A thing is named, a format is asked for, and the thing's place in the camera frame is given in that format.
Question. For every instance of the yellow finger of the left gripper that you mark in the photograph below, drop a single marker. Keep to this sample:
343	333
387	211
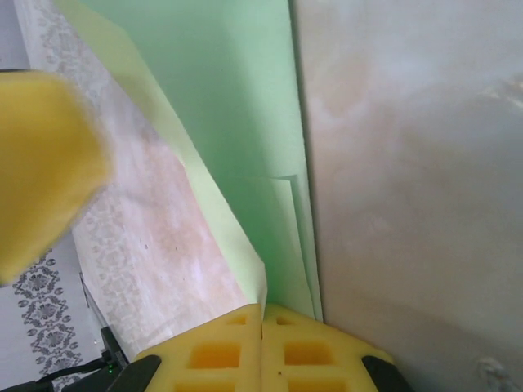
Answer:
49	163

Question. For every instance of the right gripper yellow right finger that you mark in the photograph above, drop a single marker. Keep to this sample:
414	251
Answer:
318	359

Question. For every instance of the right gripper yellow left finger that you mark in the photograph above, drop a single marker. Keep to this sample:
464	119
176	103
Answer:
212	359

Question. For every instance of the green paper sheet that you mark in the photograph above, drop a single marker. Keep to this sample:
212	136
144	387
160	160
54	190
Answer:
229	102

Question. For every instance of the black board with green light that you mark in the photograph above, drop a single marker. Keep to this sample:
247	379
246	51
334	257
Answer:
110	351

